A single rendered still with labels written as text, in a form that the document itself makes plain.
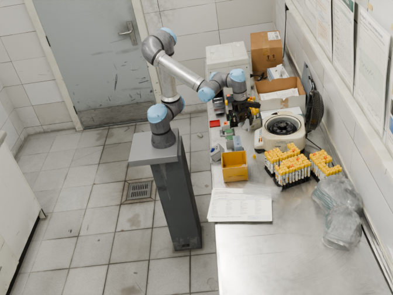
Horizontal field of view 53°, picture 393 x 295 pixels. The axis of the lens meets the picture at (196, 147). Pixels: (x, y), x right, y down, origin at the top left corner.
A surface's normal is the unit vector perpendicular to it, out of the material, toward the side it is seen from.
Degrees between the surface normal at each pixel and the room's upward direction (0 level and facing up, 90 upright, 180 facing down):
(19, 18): 90
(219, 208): 0
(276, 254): 0
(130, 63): 90
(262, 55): 89
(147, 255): 0
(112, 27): 90
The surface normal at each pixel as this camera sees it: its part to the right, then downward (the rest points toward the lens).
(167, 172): 0.01, 0.61
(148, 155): -0.14, -0.79
